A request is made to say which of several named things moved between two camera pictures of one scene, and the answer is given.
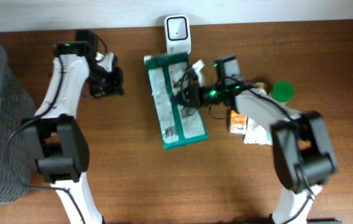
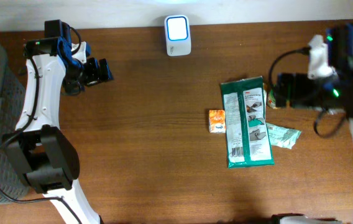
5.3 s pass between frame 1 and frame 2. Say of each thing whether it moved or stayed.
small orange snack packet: moved
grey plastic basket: stayed
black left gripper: moved
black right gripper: moved
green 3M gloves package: moved
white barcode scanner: stayed
